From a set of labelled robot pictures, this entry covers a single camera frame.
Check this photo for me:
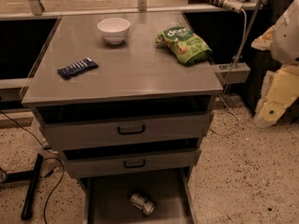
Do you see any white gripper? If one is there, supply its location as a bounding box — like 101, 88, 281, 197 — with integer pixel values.
251, 26, 299, 128

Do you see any silver 7up soda can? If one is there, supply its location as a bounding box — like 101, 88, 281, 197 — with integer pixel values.
131, 193, 155, 216

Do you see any top grey drawer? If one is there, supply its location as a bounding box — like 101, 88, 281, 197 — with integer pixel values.
40, 112, 213, 150

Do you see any grey drawer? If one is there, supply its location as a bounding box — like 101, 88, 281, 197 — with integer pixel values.
40, 112, 213, 150
65, 148, 201, 178

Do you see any grey drawer cabinet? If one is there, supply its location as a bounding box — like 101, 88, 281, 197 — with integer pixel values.
21, 11, 224, 224

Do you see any middle grey drawer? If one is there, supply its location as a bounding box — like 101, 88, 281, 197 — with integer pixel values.
65, 148, 201, 178

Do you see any bottom open drawer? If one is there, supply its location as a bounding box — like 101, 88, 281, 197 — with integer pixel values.
84, 169, 197, 224

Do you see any dark cabinet at right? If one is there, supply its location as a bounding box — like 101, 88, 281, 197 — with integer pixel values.
246, 0, 299, 123

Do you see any green chip bag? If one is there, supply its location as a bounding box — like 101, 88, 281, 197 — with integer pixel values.
155, 26, 212, 65

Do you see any white ceramic bowl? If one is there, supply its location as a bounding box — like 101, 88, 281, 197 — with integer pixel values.
97, 18, 131, 45

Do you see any dark blue snack bar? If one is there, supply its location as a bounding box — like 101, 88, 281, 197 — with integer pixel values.
57, 58, 99, 80

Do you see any black floor stand base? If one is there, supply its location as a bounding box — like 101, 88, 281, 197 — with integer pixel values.
0, 154, 44, 220

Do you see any grey side bracket shelf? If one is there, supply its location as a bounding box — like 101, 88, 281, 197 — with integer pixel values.
212, 63, 250, 85

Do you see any white cable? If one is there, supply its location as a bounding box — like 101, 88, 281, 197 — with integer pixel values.
208, 8, 249, 137

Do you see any black floor cable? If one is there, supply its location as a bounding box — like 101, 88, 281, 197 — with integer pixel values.
0, 109, 65, 224

